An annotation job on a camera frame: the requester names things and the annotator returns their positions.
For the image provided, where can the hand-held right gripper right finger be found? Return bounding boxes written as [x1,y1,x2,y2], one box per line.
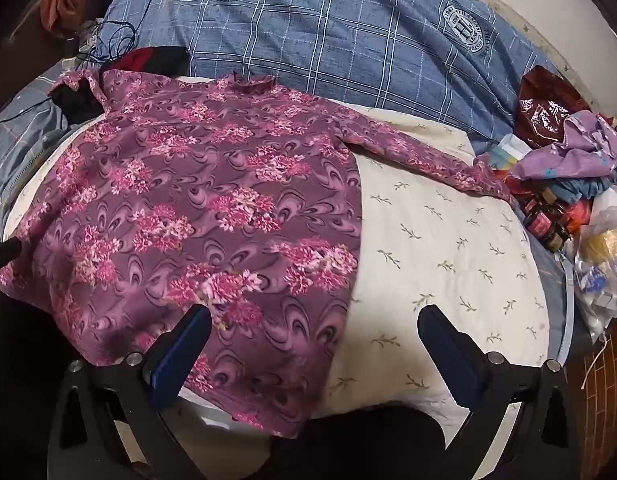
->
[417,304,582,480]

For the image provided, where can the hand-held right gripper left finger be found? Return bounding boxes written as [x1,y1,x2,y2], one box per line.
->
[47,304,212,480]

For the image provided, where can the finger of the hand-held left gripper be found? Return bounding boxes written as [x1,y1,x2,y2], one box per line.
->
[0,237,24,273]

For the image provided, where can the purple floral shirt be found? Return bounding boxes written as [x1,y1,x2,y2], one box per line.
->
[0,69,514,441]

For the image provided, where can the cream leaf-print blanket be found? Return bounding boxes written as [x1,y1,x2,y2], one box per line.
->
[3,76,552,480]

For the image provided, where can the grey-blue star-print bedsheet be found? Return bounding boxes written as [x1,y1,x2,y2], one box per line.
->
[0,67,109,241]

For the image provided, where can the dark glass jars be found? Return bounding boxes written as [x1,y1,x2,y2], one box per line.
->
[519,190,574,253]

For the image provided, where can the white plastic bag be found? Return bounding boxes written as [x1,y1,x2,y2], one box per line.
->
[571,185,617,341]

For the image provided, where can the pale blue box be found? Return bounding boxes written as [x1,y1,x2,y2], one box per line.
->
[489,134,532,171]

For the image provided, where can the black and red garment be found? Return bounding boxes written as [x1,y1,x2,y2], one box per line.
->
[49,46,190,125]

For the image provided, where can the orange cloth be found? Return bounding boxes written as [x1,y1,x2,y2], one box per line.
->
[41,0,96,33]

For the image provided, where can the red plastic bag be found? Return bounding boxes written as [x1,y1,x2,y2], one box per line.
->
[513,65,597,148]

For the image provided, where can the blue striped shirt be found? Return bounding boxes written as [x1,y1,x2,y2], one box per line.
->
[96,0,562,148]

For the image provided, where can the black cable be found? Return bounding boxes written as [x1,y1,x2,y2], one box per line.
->
[76,0,166,68]

